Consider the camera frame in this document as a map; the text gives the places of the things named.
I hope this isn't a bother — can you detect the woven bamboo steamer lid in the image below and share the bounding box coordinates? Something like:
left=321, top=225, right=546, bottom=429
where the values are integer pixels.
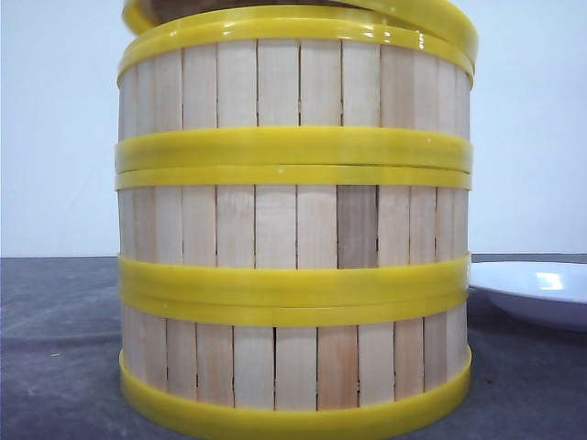
left=122, top=0, right=478, bottom=62

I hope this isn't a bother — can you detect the bamboo steamer tray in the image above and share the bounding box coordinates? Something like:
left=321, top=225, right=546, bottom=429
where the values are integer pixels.
left=120, top=305, right=471, bottom=439
left=114, top=8, right=475, bottom=174
left=118, top=181, right=469, bottom=327

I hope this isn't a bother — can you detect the white plate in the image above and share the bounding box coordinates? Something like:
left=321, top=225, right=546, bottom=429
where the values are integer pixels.
left=470, top=261, right=586, bottom=333

